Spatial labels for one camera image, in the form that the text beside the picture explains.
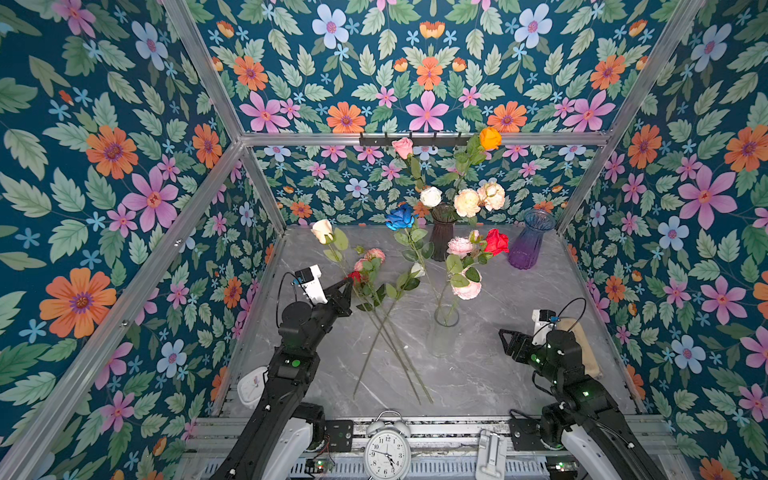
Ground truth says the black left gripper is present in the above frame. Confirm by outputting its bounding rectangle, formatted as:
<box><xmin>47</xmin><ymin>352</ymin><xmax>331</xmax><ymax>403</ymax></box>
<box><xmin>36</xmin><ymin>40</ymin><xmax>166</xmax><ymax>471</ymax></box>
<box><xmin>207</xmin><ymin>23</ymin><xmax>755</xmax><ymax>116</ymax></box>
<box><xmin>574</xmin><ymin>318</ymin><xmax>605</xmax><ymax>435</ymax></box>
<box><xmin>304</xmin><ymin>275</ymin><xmax>353</xmax><ymax>356</ymax></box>

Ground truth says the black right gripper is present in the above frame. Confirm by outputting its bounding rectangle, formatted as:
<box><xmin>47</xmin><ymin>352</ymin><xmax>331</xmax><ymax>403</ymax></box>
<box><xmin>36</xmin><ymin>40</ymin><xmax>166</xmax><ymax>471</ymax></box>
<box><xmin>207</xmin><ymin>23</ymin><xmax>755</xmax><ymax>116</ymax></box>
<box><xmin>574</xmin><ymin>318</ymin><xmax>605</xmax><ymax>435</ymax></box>
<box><xmin>497</xmin><ymin>327</ymin><xmax>561</xmax><ymax>388</ymax></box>

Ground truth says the cream white rose stem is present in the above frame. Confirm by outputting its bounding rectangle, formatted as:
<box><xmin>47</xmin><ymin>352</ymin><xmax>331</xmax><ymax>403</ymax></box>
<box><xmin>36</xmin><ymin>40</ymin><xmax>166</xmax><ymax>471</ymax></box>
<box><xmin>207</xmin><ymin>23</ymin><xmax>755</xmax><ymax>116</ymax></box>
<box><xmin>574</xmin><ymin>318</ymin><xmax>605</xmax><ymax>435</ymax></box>
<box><xmin>311</xmin><ymin>219</ymin><xmax>366</xmax><ymax>302</ymax></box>

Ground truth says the clear glass cup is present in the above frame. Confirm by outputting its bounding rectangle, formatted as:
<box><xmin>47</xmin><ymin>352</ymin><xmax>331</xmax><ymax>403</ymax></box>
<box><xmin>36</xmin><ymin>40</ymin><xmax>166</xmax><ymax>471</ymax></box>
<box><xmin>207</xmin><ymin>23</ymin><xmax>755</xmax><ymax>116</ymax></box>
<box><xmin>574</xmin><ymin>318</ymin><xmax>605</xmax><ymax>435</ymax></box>
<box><xmin>429</xmin><ymin>302</ymin><xmax>460</xmax><ymax>357</ymax></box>

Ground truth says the pink double carnation stem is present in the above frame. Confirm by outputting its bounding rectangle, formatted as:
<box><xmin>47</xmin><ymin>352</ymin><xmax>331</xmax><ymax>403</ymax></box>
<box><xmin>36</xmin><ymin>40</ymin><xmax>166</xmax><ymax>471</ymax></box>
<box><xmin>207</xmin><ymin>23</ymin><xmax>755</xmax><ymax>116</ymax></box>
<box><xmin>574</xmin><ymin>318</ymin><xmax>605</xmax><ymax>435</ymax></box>
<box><xmin>436</xmin><ymin>230</ymin><xmax>486</xmax><ymax>326</ymax></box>

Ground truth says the red rose stem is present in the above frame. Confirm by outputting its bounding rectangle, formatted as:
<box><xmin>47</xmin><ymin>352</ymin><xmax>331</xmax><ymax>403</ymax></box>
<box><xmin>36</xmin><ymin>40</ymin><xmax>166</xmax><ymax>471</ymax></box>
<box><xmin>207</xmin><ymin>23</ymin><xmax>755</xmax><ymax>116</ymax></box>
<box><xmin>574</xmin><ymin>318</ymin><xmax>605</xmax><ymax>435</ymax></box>
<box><xmin>477</xmin><ymin>229</ymin><xmax>509</xmax><ymax>279</ymax></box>

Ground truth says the dark pink ribbed glass vase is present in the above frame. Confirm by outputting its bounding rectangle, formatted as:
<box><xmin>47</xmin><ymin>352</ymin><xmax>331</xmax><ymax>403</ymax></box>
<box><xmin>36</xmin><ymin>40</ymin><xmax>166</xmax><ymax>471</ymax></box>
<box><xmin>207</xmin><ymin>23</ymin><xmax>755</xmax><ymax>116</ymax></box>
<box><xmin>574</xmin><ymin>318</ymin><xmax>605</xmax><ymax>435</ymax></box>
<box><xmin>430</xmin><ymin>203</ymin><xmax>456</xmax><ymax>262</ymax></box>

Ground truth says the cream double-bloom flower stem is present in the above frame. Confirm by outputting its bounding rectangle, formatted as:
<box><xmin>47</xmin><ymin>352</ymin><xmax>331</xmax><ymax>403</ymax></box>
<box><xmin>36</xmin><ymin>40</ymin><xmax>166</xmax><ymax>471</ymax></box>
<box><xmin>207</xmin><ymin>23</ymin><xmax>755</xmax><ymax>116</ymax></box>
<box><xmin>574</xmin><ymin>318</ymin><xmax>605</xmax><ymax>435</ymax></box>
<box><xmin>453</xmin><ymin>182</ymin><xmax>506</xmax><ymax>225</ymax></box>

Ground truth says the pink rose stem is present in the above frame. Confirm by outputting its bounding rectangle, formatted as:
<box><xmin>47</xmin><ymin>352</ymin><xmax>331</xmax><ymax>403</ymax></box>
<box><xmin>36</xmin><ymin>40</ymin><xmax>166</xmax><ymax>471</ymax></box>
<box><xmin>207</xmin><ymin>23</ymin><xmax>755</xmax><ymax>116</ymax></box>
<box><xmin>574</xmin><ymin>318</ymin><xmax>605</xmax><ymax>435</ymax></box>
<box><xmin>392</xmin><ymin>137</ymin><xmax>427</xmax><ymax>205</ymax></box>

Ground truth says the yellow rose stem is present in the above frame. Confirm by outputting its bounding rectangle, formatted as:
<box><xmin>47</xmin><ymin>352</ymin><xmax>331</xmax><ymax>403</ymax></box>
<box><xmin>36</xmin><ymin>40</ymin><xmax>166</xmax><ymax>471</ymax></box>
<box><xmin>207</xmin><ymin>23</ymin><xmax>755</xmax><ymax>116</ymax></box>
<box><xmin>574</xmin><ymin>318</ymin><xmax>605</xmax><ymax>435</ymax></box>
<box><xmin>453</xmin><ymin>127</ymin><xmax>502</xmax><ymax>198</ymax></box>

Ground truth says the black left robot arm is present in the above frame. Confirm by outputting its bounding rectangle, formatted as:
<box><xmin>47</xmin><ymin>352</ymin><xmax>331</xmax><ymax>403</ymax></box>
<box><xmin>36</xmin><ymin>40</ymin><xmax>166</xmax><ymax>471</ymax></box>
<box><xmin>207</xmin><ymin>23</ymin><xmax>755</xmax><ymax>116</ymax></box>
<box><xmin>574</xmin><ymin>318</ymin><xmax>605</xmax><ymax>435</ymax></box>
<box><xmin>212</xmin><ymin>278</ymin><xmax>353</xmax><ymax>479</ymax></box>

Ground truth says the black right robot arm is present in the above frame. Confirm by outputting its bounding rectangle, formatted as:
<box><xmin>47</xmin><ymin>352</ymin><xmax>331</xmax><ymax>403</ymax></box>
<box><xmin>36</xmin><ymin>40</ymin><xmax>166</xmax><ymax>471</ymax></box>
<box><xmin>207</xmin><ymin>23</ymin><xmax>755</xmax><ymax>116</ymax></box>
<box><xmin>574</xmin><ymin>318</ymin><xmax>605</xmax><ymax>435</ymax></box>
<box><xmin>499</xmin><ymin>329</ymin><xmax>665</xmax><ymax>479</ymax></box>

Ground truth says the pile of artificial flowers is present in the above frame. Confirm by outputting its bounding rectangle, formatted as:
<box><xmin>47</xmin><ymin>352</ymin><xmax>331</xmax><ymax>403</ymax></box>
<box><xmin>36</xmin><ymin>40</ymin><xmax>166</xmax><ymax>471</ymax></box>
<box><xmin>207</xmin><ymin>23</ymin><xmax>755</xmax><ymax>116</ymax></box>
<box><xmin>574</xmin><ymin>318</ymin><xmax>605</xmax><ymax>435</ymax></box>
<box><xmin>348</xmin><ymin>246</ymin><xmax>433</xmax><ymax>403</ymax></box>

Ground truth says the purple ribbed glass vase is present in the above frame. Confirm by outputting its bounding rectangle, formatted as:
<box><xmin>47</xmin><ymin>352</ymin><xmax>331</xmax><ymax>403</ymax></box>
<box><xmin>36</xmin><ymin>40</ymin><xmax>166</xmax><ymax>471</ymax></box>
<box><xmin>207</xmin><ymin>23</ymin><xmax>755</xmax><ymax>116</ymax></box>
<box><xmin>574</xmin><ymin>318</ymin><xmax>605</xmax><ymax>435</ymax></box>
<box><xmin>508</xmin><ymin>209</ymin><xmax>556</xmax><ymax>270</ymax></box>

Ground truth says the beige cloth roll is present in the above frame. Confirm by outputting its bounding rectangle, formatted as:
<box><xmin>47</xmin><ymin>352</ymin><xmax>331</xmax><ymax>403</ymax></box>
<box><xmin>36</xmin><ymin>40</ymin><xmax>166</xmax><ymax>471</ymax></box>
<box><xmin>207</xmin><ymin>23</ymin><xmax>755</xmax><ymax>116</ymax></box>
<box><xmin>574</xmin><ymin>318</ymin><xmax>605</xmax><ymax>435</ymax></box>
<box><xmin>557</xmin><ymin>318</ymin><xmax>602</xmax><ymax>380</ymax></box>

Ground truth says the white twin-bell alarm clock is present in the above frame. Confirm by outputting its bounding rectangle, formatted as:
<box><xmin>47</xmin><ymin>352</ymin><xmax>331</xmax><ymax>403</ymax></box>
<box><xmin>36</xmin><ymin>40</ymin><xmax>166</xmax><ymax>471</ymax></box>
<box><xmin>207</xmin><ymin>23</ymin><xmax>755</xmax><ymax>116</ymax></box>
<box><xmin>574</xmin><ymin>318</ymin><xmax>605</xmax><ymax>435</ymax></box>
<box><xmin>363</xmin><ymin>410</ymin><xmax>412</xmax><ymax>480</ymax></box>

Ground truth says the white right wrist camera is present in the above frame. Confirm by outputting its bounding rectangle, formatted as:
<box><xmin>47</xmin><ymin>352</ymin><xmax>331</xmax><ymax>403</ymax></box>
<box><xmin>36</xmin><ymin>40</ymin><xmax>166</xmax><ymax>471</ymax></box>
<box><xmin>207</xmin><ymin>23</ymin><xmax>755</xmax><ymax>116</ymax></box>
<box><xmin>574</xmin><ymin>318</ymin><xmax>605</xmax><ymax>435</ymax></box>
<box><xmin>532</xmin><ymin>309</ymin><xmax>559</xmax><ymax>345</ymax></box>

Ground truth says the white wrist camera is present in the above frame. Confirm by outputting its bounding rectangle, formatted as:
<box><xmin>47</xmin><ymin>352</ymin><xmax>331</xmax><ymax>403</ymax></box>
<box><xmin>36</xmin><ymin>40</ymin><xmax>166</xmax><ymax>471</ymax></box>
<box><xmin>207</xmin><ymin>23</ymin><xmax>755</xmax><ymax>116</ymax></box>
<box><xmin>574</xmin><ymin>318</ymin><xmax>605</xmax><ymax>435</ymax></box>
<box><xmin>532</xmin><ymin>309</ymin><xmax>559</xmax><ymax>345</ymax></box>
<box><xmin>294</xmin><ymin>264</ymin><xmax>327</xmax><ymax>305</ymax></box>

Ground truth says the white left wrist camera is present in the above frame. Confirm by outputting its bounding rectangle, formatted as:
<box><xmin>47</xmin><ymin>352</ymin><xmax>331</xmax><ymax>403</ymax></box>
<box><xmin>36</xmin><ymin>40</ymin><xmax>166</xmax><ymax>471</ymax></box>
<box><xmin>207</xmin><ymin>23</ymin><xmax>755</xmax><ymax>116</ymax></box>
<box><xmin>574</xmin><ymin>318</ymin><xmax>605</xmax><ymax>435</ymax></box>
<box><xmin>294</xmin><ymin>264</ymin><xmax>327</xmax><ymax>305</ymax></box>

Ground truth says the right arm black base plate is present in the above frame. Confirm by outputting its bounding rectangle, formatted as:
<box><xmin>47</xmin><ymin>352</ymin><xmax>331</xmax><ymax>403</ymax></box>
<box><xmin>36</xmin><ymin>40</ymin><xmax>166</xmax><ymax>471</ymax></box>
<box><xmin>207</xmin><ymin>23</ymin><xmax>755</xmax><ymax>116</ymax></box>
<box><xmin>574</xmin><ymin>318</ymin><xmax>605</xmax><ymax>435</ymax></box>
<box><xmin>508</xmin><ymin>417</ymin><xmax>563</xmax><ymax>451</ymax></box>

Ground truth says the white plastic clip bracket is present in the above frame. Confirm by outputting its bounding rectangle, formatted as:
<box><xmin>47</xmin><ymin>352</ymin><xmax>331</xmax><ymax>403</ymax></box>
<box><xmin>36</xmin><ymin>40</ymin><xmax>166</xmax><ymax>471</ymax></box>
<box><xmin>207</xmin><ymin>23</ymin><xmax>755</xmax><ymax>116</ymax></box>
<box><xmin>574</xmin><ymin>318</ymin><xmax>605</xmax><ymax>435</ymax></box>
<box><xmin>475</xmin><ymin>429</ymin><xmax>508</xmax><ymax>480</ymax></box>

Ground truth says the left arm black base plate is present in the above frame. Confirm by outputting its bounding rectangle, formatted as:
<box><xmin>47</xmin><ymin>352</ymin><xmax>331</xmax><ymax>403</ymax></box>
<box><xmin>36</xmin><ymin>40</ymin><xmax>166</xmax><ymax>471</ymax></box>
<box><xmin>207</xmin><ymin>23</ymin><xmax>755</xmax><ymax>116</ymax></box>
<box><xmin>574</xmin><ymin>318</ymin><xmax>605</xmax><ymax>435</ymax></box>
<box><xmin>325</xmin><ymin>419</ymin><xmax>355</xmax><ymax>453</ymax></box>

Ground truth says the black hook rail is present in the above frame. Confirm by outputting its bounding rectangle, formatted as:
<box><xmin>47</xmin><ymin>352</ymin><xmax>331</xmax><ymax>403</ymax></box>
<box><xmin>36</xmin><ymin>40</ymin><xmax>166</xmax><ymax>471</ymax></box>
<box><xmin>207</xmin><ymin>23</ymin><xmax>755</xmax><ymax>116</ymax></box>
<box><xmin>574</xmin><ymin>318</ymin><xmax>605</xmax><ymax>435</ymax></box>
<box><xmin>354</xmin><ymin>132</ymin><xmax>471</xmax><ymax>149</ymax></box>

